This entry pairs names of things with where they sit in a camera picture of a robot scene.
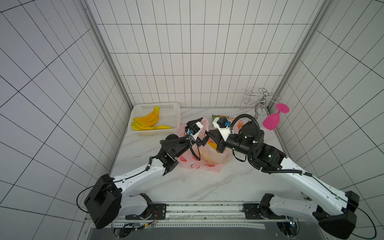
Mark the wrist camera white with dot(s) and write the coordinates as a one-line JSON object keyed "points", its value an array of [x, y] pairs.
{"points": [[223, 125], [195, 130]]}

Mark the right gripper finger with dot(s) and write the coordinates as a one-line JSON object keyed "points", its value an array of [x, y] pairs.
{"points": [[221, 147], [215, 135]]}

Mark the yellow banana bunch in basket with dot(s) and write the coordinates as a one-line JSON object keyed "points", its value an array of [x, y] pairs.
{"points": [[149, 122]]}

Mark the white plastic basket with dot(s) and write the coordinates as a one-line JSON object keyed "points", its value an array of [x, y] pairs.
{"points": [[169, 116]]}

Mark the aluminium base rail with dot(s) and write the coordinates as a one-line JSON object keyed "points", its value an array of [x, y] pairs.
{"points": [[200, 214]]}

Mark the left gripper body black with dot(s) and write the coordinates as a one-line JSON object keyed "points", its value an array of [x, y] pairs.
{"points": [[187, 142]]}

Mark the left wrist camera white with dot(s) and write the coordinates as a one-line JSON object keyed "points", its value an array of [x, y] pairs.
{"points": [[195, 130]]}

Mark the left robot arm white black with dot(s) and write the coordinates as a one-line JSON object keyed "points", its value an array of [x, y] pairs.
{"points": [[112, 198]]}

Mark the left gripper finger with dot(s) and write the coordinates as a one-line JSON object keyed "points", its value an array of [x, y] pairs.
{"points": [[202, 142], [193, 122]]}

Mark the green snack packet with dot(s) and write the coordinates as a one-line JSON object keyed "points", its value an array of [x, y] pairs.
{"points": [[219, 116]]}

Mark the pink plastic bag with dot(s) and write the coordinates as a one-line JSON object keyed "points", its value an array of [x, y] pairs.
{"points": [[210, 159]]}

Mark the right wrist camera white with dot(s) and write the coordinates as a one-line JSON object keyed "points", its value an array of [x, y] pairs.
{"points": [[223, 125]]}

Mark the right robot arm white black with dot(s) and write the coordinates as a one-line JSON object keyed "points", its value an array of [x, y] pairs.
{"points": [[333, 210]]}

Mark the yellow banana bunch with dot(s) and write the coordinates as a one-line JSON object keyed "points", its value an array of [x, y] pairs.
{"points": [[212, 144], [149, 122]]}

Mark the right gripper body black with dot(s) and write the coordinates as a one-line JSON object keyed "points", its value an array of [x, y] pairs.
{"points": [[221, 141]]}

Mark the magenta plastic wine glass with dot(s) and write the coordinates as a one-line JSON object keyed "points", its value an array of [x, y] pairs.
{"points": [[273, 120]]}

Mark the chrome wire glass rack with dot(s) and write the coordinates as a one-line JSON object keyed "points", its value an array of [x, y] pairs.
{"points": [[261, 100]]}

